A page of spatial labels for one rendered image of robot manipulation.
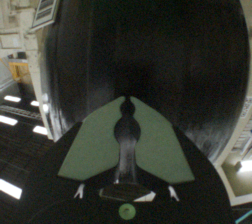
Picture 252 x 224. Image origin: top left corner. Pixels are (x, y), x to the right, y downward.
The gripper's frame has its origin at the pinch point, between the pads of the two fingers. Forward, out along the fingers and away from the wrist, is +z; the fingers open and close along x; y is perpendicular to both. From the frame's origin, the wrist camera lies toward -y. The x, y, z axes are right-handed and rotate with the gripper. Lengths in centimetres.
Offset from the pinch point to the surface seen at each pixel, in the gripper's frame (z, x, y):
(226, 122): 0.9, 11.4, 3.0
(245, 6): 22.6, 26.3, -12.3
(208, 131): 0.6, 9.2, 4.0
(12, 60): 642, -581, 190
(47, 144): 584, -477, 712
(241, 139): 21, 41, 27
